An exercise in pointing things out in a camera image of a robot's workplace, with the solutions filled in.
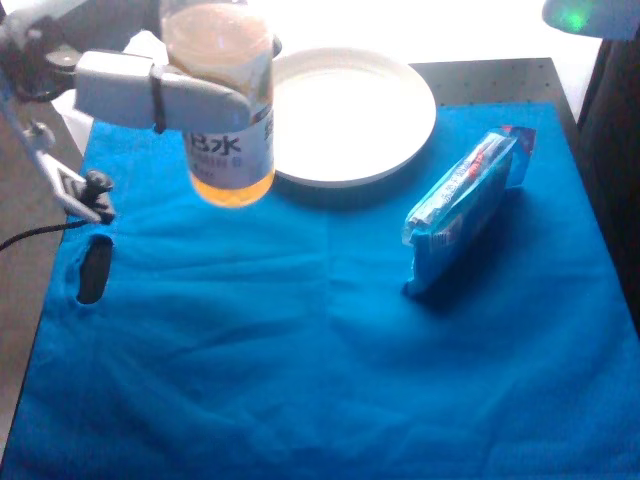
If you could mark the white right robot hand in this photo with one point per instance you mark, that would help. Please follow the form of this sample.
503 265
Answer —
590 17

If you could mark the small blue packet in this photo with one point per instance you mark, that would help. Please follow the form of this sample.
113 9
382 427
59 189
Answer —
460 200

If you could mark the orange juice bottle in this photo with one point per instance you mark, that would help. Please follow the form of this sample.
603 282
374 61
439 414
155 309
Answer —
220 45

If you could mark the white round plate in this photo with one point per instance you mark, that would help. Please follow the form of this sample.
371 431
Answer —
350 115

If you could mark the blue fabric bag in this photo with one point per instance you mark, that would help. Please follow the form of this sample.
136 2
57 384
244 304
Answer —
320 350

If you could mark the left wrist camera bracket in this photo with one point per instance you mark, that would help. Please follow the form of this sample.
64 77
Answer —
50 170

